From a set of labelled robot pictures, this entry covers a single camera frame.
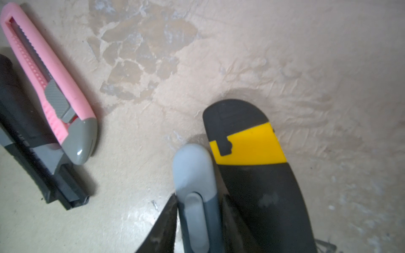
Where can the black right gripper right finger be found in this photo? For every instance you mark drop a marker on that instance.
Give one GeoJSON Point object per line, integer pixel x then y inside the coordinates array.
{"type": "Point", "coordinates": [236, 234]}

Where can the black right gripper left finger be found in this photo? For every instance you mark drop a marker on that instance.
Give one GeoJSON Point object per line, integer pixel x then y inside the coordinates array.
{"type": "Point", "coordinates": [161, 238]}

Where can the black grey utility knife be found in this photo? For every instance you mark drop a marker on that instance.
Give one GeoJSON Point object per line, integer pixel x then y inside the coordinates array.
{"type": "Point", "coordinates": [26, 137]}

